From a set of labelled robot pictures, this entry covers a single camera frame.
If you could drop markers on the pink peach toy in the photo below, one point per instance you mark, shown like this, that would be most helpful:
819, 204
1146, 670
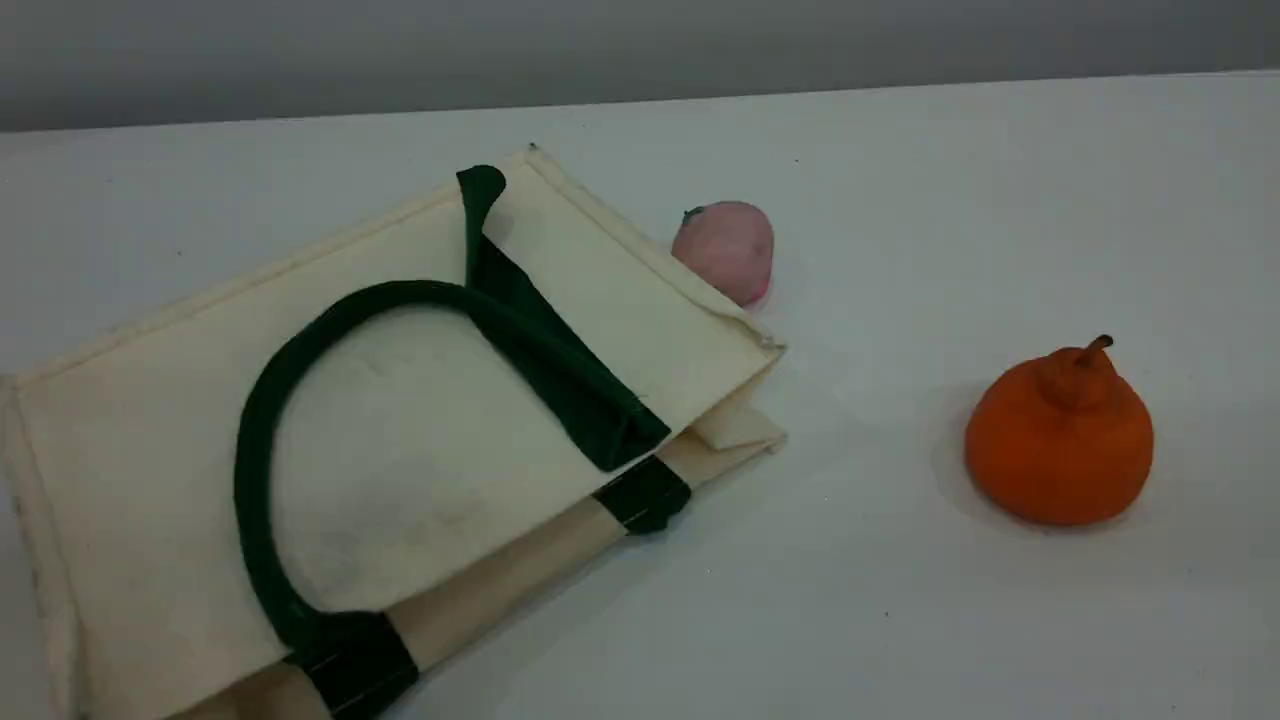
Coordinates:
730, 250

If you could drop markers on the orange tangerine toy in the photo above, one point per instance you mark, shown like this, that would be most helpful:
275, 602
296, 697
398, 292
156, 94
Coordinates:
1060, 445

